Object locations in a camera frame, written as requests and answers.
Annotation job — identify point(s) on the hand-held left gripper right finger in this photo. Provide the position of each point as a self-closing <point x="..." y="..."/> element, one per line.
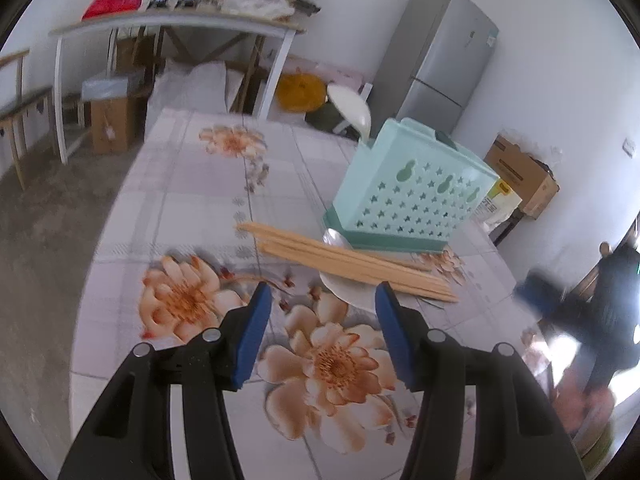
<point x="395" y="335"/>

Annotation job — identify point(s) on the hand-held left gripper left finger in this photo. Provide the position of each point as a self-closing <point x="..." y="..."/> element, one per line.
<point x="252" y="340"/>

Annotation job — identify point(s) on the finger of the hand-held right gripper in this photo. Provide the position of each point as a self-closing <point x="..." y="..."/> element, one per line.
<point x="540" y="292"/>

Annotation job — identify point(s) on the pile of wooden chopsticks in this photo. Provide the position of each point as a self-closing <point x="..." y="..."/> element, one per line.
<point x="320" y="252"/>

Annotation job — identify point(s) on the mint green utensil holder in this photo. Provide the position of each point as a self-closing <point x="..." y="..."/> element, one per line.
<point x="400" y="195"/>

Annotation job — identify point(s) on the person's right hand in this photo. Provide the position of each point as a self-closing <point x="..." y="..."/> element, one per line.
<point x="582" y="405"/>

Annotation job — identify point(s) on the white dish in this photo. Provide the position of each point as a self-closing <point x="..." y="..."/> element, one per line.
<point x="350" y="292"/>

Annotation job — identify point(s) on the white rice bag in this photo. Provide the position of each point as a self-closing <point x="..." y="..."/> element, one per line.
<point x="497" y="205"/>

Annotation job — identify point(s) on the metal spoon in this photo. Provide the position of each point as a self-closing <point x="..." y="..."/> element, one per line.
<point x="337" y="239"/>

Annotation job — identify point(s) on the printed cardboard box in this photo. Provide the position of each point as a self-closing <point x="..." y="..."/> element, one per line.
<point x="525" y="175"/>

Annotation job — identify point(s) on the floral tablecloth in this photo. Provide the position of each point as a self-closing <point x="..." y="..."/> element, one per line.
<point x="200" y="200"/>

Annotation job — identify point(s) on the white plastic ladle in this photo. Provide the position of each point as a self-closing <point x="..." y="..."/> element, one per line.
<point x="352" y="110"/>

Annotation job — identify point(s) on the yellow bag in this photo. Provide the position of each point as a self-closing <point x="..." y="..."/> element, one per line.
<point x="300" y="92"/>

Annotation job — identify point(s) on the brown cardboard box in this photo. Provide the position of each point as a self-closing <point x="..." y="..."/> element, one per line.
<point x="112" y="125"/>

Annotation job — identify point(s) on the white sack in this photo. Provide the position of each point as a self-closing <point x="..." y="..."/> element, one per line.
<point x="185" y="90"/>

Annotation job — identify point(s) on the silver refrigerator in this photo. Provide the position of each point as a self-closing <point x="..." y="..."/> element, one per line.
<point x="435" y="55"/>

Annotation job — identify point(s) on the white side table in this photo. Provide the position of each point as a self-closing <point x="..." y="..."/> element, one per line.
<point x="200" y="21"/>

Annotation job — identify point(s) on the wooden chair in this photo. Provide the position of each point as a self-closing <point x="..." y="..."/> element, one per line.
<point x="22" y="105"/>

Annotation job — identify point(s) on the clear plastic bag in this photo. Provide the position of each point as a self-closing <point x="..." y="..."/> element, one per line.
<point x="255" y="6"/>

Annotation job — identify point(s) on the black device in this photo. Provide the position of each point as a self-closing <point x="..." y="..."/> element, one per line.
<point x="187" y="0"/>
<point x="160" y="1"/>

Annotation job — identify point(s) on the red plastic bag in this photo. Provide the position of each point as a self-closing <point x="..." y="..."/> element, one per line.
<point x="107" y="6"/>

